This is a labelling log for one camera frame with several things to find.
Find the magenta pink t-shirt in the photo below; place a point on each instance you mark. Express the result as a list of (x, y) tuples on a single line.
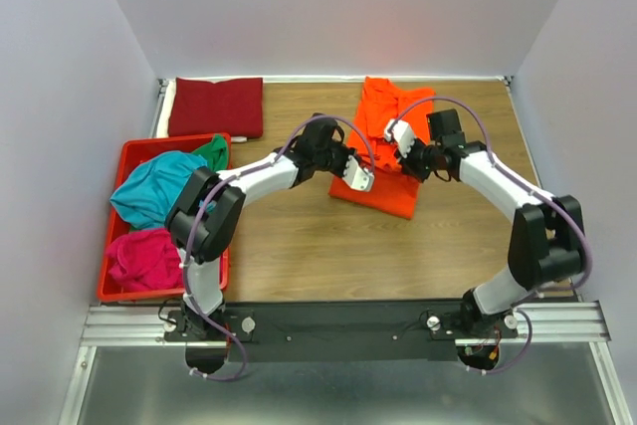
[(144, 261)]

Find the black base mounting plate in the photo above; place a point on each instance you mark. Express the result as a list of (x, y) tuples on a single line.
[(338, 332)]

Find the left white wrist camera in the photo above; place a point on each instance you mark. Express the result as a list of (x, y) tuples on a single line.
[(356, 176)]

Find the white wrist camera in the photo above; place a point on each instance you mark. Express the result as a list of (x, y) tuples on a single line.
[(356, 176), (401, 134)]

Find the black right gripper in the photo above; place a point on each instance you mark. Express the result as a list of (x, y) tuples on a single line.
[(407, 166)]

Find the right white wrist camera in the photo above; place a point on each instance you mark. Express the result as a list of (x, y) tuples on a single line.
[(401, 134)]

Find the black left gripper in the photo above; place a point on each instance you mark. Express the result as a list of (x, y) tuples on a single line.
[(344, 153)]

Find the red plastic crate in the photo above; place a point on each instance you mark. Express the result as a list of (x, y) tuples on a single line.
[(132, 154)]

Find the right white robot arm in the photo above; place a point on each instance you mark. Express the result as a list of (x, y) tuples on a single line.
[(547, 243)]

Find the front aluminium extrusion rail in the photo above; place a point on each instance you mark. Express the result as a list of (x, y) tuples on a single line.
[(543, 322)]

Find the orange t-shirt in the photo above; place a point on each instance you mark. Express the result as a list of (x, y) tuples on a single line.
[(393, 192)]

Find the grey aluminium frame rail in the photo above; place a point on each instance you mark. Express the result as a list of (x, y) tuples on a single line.
[(162, 86)]

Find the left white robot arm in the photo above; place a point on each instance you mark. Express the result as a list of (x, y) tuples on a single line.
[(204, 218)]

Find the teal blue t-shirt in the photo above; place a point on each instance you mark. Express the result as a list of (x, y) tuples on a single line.
[(146, 197)]

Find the folded dark red t-shirt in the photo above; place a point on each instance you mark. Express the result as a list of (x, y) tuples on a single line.
[(216, 106)]

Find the green t-shirt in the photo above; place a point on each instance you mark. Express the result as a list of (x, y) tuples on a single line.
[(216, 153)]

